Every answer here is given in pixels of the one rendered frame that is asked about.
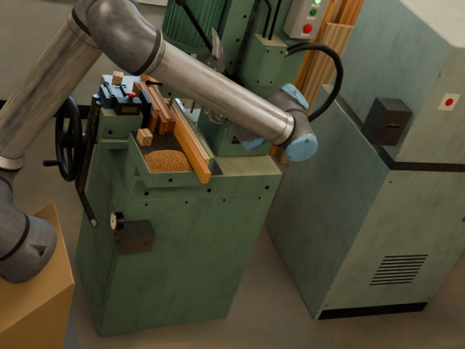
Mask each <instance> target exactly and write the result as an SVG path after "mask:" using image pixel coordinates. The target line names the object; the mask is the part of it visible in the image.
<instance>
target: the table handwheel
mask: <svg viewBox="0 0 465 349"><path fill-rule="evenodd" d="M67 106H69V109H70V112H71V117H70V121H69V127H68V129H67V130H63V127H64V116H65V112H66V108H67ZM88 137H89V135H87V134H83V133H82V121H81V117H80V111H79V109H78V105H77V103H76V101H75V100H74V99H73V98H72V97H70V96H69V97H68V98H67V99H66V100H65V101H64V103H63V104H62V106H61V107H60V108H59V109H58V110H57V115H56V121H55V150H56V157H57V160H59V161H60V165H59V166H58V167H59V170H60V174H61V176H62V177H63V179H64V180H65V181H67V182H72V181H74V180H75V179H76V178H77V176H78V174H79V171H80V166H81V162H82V148H83V144H87V143H88V142H87V141H88ZM64 148H66V152H67V158H68V167H69V170H68V168H67V166H66V161H65V157H64ZM72 148H74V149H73V157H72Z"/></svg>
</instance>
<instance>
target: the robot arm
mask: <svg viewBox="0 0 465 349"><path fill-rule="evenodd" d="M211 35H212V43H213V49H212V56H213V57H215V58H216V59H217V61H215V60H214V58H213V57H212V56H210V57H209V58H208V59H206V60H205V61H203V62H200V61H198V60H196V59H194V58H193V57H191V56H190V55H188V54H187V53H184V52H183V51H181V50H179V49H178V48H176V47H175V46H173V45H171V44H169V43H168V42H166V41H164V40H163V35H162V32H161V31H160V30H159V29H158V28H156V27H155V26H153V25H151V24H150V23H149V22H148V21H147V20H146V19H145V18H144V17H143V16H142V15H141V14H140V13H139V9H138V3H137V0H79V1H78V2H77V3H76V4H75V6H74V7H73V9H72V10H71V13H70V15H69V16H68V18H67V19H66V21H65V22H64V23H63V24H62V26H61V27H60V29H59V30H58V31H57V33H56V34H55V36H54V37H53V38H52V40H51V41H50V42H49V44H48V46H47V47H46V48H45V49H44V51H43V52H42V54H41V55H40V56H39V57H38V59H37V61H36V62H35V63H34V64H33V66H32V67H31V69H30V70H29V72H27V74H26V76H25V77H24V78H23V80H22V81H21V82H20V84H19V85H18V87H17V88H16V89H15V91H14V92H13V93H12V95H11V96H10V97H9V99H8V100H7V102H6V103H5V105H4V106H3V107H2V108H1V110H0V277H1V278H2V279H4V280H5V281H7V282H8V283H12V284H19V283H24V282H26V281H27V280H30V279H31V278H33V277H34V276H36V275H37V274H38V273H39V272H40V271H41V270H42V269H43V268H44V267H45V266H46V264H47V263H48V261H49V260H50V259H51V256H52V254H53V252H54V250H55V246H56V243H57V233H56V230H55V227H54V226H53V225H52V224H51V223H50V222H48V221H47V220H45V219H43V218H40V217H33V216H30V215H26V214H25V213H23V212H22V211H21V210H19V209H18V208H17V207H16V206H14V205H13V203H12V186H13V180H14V178H15V176H16V175H17V173H18V172H19V171H20V170H21V169H22V167H23V166H24V165H25V163H26V162H27V158H28V154H27V151H26V150H27V149H28V147H29V146H30V144H31V143H32V142H33V141H34V140H35V138H36V137H37V136H38V134H39V133H40V132H41V131H42V130H43V128H44V127H45V126H46V124H47V123H48V122H49V120H50V119H51V118H52V117H53V116H54V114H55V113H56V111H57V110H58V109H59V108H60V107H61V106H62V104H63V103H64V101H65V100H66V99H67V98H68V97H69V95H70V94H71V93H72V91H73V90H74V88H76V87H77V85H78V84H79V83H80V81H81V80H82V79H83V77H84V76H85V75H86V74H87V72H88V71H89V70H90V68H91V67H92V66H93V65H94V64H95V62H96V61H97V60H98V58H99V57H100V56H101V55H102V53H104V54H105V55H106V56H107V57H108V58H109V59H110V60H111V61H112V62H113V63H114V64H116V65H117V66H119V67H120V68H121V69H122V70H124V71H126V72H128V73H129V74H131V75H133V76H136V77H138V76H141V75H144V74H145V75H148V76H149V77H151V78H153V79H155V80H157V81H159V82H161V83H162V84H164V85H166V86H168V87H170V88H171V89H173V90H175V91H177V92H179V93H181V94H183V95H184V96H187V97H188V98H190V99H192V100H194V101H196V102H197V103H199V104H201V105H203V106H205V107H207V108H208V109H211V110H213V111H214V112H216V113H218V114H220V117H221V118H224V119H225V121H226V122H227V124H228V125H229V126H230V128H231V130H232V131H233V132H234V134H235V136H236V137H237V138H238V140H239V141H240V143H241V144H242V145H243V146H244V148H245V149H246V150H247V151H249V152H250V151H253V150H255V149H257V148H259V147H261V146H262V145H264V144H266V143H268V142H269V141H270V143H272V144H274V145H275V146H277V147H279V148H281V149H283V150H284V155H285V157H286V158H287V159H288V160H290V161H293V162H299V161H304V160H306V159H308V158H309V157H311V156H312V155H313V154H314V153H315V152H316V150H317V148H318V142H317V140H316V135H315V134H314V133H313V130H312V128H311V126H310V124H309V121H308V119H307V115H306V114H305V110H307V109H308V108H309V104H308V102H307V101H306V99H305V98H304V96H303V95H302V94H301V93H300V92H299V91H298V90H297V89H296V88H295V87H294V86H293V85H292V84H286V85H284V86H283V87H280V88H279V89H278V90H277V91H276V92H275V93H273V94H272V95H271V96H269V97H268V98H267V99H266V100H264V99H263V98H260V97H259V96H257V95H255V94H254V93H252V92H251V91H249V90H247V89H245V88H243V87H242V86H240V85H239V84H237V83H236V82H233V81H232V80H230V79H228V78H227V77H225V75H226V68H225V65H226V55H225V53H224V50H223V47H222V45H221V42H220V40H219V36H218V34H217V32H216V30H215V29H214V28H213V27H211Z"/></svg>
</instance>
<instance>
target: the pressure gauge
mask: <svg viewBox="0 0 465 349"><path fill-rule="evenodd" d="M112 220H113V222H112ZM110 225H111V229H112V230H113V231H116V230H117V231H116V232H117V233H120V231H121V230H122V229H123V227H124V217H123V214H122V212H111V215H110Z"/></svg>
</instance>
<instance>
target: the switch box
mask: <svg viewBox="0 0 465 349"><path fill-rule="evenodd" d="M329 1H330V0H320V3H315V0H292V2H291V5H290V8H289V11H288V14H287V16H286V20H285V22H284V26H283V29H282V30H283V31H284V32H285V33H286V34H287V35H288V36H289V37H290V38H300V39H316V36H317V34H318V31H319V28H320V25H321V23H322V20H323V17H324V15H325V12H326V10H327V6H328V5H329ZM312 4H318V5H320V6H319V7H311V5H312ZM312 9H316V10H317V13H316V14H315V15H314V16H311V15H310V11H311V10H312ZM307 16H308V17H315V19H307ZM308 24H310V25H312V31H311V32H310V33H309V36H303V35H301V33H305V32H304V27H305V26H306V25H308Z"/></svg>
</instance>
